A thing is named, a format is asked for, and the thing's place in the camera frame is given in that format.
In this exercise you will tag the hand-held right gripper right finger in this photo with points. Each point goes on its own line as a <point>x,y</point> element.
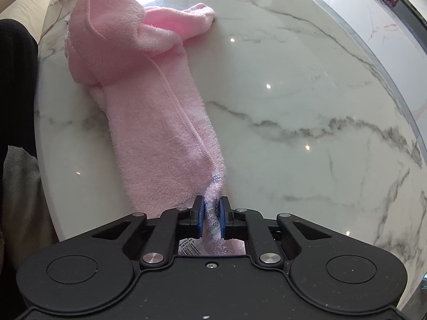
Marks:
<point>223,218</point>

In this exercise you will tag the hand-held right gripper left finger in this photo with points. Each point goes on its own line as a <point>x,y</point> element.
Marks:
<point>199,218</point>

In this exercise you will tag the pink towel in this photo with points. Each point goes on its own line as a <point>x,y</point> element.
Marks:
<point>150,123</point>

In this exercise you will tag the cream sofa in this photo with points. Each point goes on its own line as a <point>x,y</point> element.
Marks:
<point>26,6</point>

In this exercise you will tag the person's black clothing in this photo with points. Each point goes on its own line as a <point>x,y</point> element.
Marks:
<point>16,90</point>

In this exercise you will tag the grey cloth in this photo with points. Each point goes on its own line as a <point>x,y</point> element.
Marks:
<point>26,200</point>

